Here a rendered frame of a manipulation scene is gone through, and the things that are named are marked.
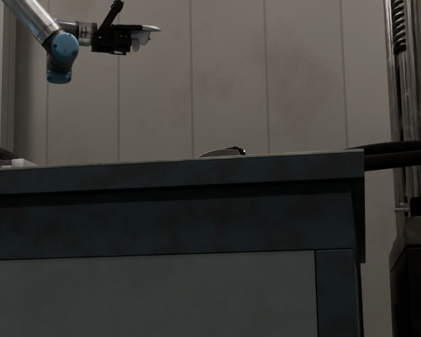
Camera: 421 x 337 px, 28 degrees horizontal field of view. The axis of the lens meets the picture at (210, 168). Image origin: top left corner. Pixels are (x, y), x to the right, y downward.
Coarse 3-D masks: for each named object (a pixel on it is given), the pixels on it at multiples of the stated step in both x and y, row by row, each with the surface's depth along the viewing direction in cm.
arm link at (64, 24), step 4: (56, 20) 249; (60, 20) 250; (64, 20) 251; (68, 20) 251; (72, 20) 252; (60, 24) 249; (64, 24) 249; (68, 24) 250; (72, 24) 250; (76, 24) 250; (64, 28) 249; (68, 28) 249; (72, 28) 249; (76, 28) 250; (68, 32) 249; (72, 32) 249; (76, 32) 250; (76, 36) 250
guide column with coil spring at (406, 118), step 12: (396, 0) 266; (396, 12) 266; (408, 96) 259; (408, 108) 259; (408, 120) 258; (408, 132) 258; (408, 168) 256; (408, 180) 256; (408, 192) 255; (408, 216) 255
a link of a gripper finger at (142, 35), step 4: (144, 28) 252; (148, 28) 252; (152, 28) 252; (156, 28) 253; (132, 32) 254; (136, 32) 254; (140, 32) 253; (144, 32) 253; (148, 32) 253; (132, 36) 254; (136, 36) 254; (140, 36) 253; (144, 36) 253; (148, 36) 253; (140, 40) 253; (144, 40) 253; (144, 44) 253
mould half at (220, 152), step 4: (208, 152) 178; (212, 152) 178; (216, 152) 177; (220, 152) 177; (224, 152) 177; (228, 152) 177; (232, 152) 177; (236, 152) 177; (200, 156) 178; (204, 156) 178; (208, 156) 178
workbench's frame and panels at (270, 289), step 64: (0, 192) 118; (64, 192) 117; (128, 192) 116; (192, 192) 115; (256, 192) 113; (320, 192) 112; (0, 256) 118; (64, 256) 116; (128, 256) 115; (192, 256) 113; (256, 256) 112; (320, 256) 110; (0, 320) 117; (64, 320) 115; (128, 320) 114; (192, 320) 112; (256, 320) 110; (320, 320) 109
